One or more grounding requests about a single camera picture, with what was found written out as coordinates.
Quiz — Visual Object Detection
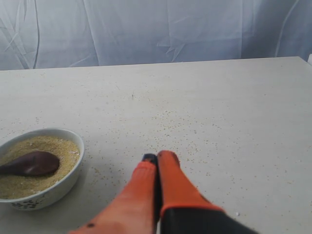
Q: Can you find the white backdrop cloth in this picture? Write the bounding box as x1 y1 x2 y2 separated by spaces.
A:
0 0 312 70

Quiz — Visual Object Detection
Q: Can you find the white ceramic bowl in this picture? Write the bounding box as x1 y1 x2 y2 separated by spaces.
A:
0 128 85 211

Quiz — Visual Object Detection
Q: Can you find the yellow grain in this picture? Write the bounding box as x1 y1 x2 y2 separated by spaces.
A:
0 136 80 199

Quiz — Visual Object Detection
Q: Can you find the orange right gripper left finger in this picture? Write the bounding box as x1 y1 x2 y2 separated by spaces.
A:
70 154 157 234

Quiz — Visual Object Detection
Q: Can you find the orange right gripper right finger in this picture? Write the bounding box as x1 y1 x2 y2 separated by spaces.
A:
157 151 255 234

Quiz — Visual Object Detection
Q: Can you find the dark red wooden spoon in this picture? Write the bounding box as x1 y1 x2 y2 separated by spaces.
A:
0 151 60 176

